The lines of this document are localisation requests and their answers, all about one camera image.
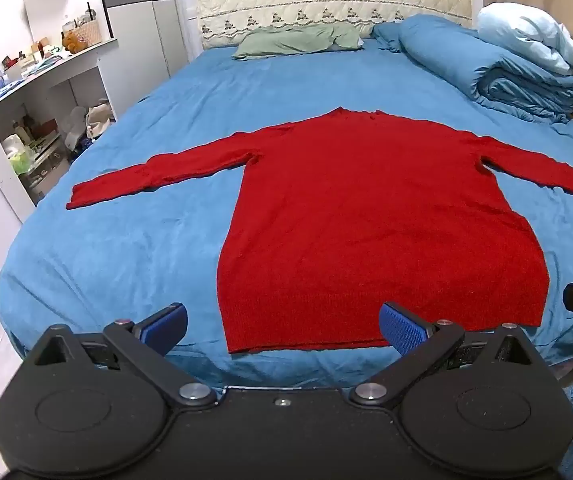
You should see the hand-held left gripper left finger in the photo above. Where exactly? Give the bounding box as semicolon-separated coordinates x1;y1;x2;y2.
32;302;218;409

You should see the red knit sweater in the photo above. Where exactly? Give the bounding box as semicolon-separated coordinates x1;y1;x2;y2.
65;106;573;355

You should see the green pillow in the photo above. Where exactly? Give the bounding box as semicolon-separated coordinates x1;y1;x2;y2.
231;22;365;61

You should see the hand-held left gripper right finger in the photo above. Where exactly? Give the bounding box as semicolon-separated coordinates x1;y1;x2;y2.
349;301;542;409

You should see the light blue pillow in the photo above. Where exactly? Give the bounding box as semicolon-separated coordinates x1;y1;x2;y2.
477;2;573;77

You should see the folded blue duvet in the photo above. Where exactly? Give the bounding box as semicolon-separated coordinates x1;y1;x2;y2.
371;14;573;125

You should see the bed with blue sheet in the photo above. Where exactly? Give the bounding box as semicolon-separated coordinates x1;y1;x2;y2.
0;42;573;386

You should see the white desk with shelves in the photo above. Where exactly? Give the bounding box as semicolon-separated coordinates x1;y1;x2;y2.
0;36;120;224

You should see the brown teddy bear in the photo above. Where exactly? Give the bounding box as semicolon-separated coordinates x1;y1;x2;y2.
61;30;87;55

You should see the grey white wardrobe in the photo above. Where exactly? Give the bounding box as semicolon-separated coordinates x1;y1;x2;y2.
95;0;190;122

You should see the wicker basket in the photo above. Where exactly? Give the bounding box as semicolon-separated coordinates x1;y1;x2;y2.
71;20;103;47

